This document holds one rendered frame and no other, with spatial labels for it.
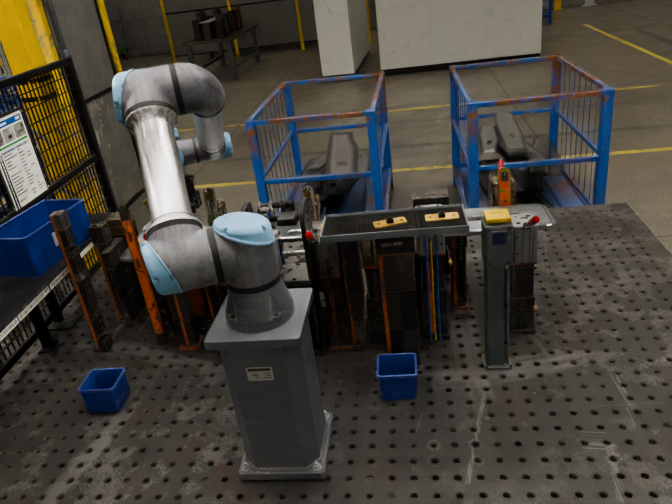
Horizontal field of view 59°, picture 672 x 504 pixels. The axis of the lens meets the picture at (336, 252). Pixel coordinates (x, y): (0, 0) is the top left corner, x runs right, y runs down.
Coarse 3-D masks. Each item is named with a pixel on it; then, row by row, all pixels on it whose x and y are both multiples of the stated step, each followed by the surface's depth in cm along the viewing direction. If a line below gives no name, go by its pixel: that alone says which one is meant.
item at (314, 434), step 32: (224, 320) 131; (288, 320) 128; (224, 352) 128; (256, 352) 125; (288, 352) 126; (256, 384) 129; (288, 384) 129; (256, 416) 134; (288, 416) 133; (320, 416) 145; (256, 448) 138; (288, 448) 138; (320, 448) 143
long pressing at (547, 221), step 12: (528, 204) 191; (540, 204) 191; (468, 216) 188; (480, 216) 188; (540, 216) 182; (552, 216) 182; (204, 228) 205; (288, 228) 197; (300, 228) 196; (480, 228) 179; (540, 228) 176; (288, 240) 190; (300, 240) 189
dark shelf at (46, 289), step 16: (48, 272) 181; (64, 272) 183; (0, 288) 175; (16, 288) 174; (32, 288) 173; (48, 288) 175; (0, 304) 166; (16, 304) 165; (32, 304) 167; (0, 320) 158; (16, 320) 159; (0, 336) 153
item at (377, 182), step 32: (288, 96) 466; (384, 96) 457; (256, 128) 366; (320, 128) 477; (384, 128) 450; (256, 160) 371; (320, 160) 425; (352, 160) 412; (384, 160) 480; (288, 192) 457; (320, 192) 422; (352, 192) 452; (384, 192) 441
